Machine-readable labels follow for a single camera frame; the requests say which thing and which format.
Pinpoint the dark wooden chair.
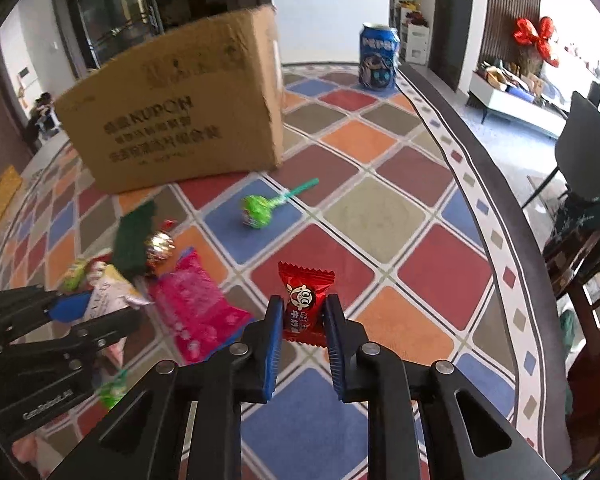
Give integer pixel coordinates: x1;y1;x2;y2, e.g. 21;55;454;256
542;195;600;361

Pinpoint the white storage box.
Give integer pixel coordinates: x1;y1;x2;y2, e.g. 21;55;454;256
400;22;431;66

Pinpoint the gold foil chocolate ball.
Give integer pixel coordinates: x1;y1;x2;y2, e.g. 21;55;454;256
144;220;177;273

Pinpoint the pink snack packet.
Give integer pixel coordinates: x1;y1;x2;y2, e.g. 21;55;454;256
147;247;255;366

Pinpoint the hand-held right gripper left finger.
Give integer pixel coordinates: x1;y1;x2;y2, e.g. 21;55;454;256
45;295;286;480

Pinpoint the green lollipop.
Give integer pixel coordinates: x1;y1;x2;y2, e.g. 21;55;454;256
239;177;321;231

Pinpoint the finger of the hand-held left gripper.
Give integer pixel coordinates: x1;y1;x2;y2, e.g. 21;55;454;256
0;285;95;357
0;306;143;376

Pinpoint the dark green snack packet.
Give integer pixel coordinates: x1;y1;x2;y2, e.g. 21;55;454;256
111;200;158;278

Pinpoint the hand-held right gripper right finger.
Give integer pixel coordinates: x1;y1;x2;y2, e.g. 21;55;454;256
322;294;561;480

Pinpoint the dark glass door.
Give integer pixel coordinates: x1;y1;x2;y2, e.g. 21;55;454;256
60;0;273;73

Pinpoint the red bow decoration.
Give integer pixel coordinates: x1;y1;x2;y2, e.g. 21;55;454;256
512;16;561;68

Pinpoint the black chair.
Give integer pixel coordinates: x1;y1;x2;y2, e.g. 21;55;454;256
522;91;600;211

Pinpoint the blue soda can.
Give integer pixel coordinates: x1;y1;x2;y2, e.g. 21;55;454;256
357;22;401;91

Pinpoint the small green candy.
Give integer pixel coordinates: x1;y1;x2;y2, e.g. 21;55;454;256
61;257;93;292
97;370;129;409

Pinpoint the yellow flat board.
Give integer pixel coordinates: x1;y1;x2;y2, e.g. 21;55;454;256
0;165;23;236

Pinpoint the brown cardboard box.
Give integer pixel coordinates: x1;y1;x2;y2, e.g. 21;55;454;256
54;4;285;195

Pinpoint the colourful checkered tablecloth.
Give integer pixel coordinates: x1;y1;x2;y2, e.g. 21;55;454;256
0;62;576;480

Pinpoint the white snack packet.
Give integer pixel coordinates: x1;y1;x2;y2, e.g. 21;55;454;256
82;262;153;366

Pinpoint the white low cabinet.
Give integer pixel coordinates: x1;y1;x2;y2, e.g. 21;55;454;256
467;70;571;138

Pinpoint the red candy packet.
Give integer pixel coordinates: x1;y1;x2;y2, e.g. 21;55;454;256
277;261;336;348

